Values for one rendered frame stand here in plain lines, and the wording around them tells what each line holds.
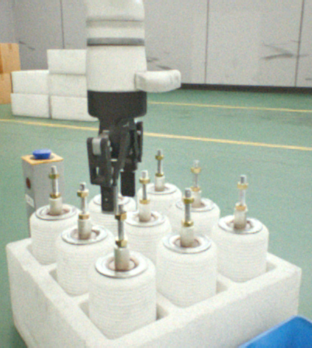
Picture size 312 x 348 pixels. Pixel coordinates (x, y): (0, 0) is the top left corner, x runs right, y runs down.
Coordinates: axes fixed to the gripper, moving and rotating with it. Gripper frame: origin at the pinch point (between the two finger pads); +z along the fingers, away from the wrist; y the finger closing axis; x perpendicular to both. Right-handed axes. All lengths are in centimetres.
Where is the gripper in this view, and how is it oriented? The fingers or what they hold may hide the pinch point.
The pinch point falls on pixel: (119, 195)
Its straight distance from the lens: 56.3
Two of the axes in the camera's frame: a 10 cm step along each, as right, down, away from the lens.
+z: 0.0, 9.6, 2.7
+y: -2.9, 2.6, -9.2
